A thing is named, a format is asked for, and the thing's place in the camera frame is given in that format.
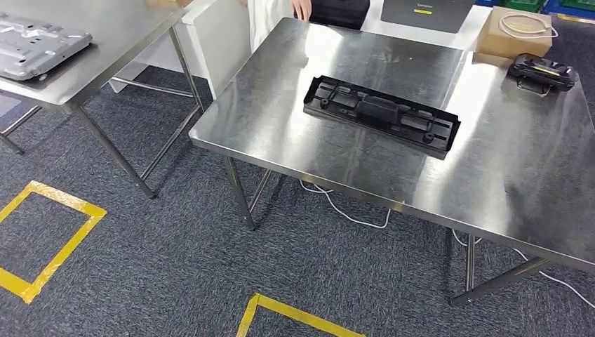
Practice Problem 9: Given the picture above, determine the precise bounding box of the person's hand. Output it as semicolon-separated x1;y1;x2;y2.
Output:
291;0;312;22

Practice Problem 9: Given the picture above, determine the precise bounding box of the long black plastic part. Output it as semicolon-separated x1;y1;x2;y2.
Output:
302;75;462;161

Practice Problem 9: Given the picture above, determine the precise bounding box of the stainless steel workbench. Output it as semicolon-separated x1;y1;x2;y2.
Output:
188;18;595;308

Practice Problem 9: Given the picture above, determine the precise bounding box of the person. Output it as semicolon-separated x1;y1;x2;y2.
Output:
239;0;313;53

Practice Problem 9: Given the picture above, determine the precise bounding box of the black case yellow stripe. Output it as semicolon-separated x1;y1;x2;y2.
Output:
309;0;371;31

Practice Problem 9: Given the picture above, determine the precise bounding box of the white cabinet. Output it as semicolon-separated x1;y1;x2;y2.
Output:
109;0;254;101

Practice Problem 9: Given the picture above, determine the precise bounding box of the dark grey laptop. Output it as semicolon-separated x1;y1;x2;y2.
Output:
380;0;476;34

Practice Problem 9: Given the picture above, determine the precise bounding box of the white desk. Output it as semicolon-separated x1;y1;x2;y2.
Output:
360;0;494;52

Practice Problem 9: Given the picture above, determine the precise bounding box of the stainless steel table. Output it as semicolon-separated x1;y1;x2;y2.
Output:
0;0;206;200

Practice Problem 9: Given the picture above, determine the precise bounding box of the brown cardboard box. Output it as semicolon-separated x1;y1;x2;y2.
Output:
472;5;554;70

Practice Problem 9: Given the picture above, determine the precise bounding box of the green plastic crate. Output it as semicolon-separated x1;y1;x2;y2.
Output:
503;0;546;13

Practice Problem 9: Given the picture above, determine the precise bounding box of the black handheld device yellow stripe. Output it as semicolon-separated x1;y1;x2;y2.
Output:
507;52;580;97

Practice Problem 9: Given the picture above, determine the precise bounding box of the blue plastic crate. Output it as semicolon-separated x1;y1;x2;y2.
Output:
541;0;595;20

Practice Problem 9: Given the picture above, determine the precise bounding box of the silver metal panel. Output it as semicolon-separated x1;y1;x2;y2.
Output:
0;11;94;82

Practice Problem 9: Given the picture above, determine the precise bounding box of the yellow floor tape square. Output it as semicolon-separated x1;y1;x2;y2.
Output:
234;293;368;337
0;180;108;305

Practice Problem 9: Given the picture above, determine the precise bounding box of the coiled white cable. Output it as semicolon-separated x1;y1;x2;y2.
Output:
498;11;559;41

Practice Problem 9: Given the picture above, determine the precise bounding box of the white floor cable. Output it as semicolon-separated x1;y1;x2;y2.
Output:
300;178;595;310

